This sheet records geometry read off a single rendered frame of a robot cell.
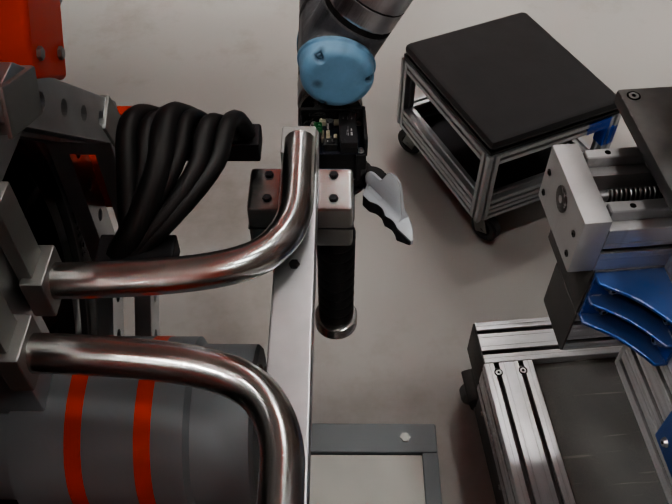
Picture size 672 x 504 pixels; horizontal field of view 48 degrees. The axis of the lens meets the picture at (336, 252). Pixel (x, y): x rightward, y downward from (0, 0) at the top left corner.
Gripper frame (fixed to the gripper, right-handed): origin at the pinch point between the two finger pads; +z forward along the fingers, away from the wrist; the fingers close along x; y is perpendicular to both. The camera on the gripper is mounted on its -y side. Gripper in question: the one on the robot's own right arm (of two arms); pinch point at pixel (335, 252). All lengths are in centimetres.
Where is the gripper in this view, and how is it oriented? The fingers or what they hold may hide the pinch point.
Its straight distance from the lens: 76.0
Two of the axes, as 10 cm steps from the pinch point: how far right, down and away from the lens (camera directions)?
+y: 0.0, -6.4, -7.7
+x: 10.0, -0.3, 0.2
